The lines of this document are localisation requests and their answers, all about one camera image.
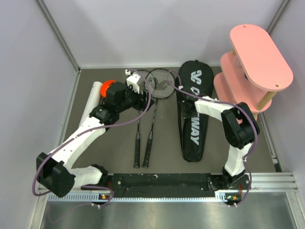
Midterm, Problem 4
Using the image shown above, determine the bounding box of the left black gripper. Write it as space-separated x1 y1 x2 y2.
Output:
117 83 154 113

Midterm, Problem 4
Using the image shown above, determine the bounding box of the black badminton racket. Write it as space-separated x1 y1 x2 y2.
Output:
142 68 174 168
133 69 149 168

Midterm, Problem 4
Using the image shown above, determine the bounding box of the black racket bag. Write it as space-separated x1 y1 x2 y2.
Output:
175 60 214 162

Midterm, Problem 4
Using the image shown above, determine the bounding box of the white shuttlecock tube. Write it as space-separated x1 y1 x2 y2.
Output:
79 81 102 127

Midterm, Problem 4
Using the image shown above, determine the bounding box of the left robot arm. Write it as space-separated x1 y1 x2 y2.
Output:
32 82 120 198

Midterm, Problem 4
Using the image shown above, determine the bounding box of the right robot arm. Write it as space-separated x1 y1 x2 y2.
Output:
180 96 260 189

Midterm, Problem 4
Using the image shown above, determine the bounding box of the orange bowl stack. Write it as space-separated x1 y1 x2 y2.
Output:
100 80 116 98

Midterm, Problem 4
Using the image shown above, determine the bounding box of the pink tiered shelf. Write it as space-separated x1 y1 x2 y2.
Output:
213 24 293 117

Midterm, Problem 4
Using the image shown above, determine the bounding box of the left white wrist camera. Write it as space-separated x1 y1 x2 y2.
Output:
125 69 144 94

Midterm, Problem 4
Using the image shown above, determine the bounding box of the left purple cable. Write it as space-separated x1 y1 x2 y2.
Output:
32 69 152 207

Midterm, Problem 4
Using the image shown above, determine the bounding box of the purple cable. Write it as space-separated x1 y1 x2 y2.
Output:
168 70 260 206
32 69 152 207

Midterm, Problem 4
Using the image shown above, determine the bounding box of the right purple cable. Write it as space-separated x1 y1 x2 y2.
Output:
168 70 260 206

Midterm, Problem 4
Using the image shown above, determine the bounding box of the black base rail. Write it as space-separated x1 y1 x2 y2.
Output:
81 173 251 198

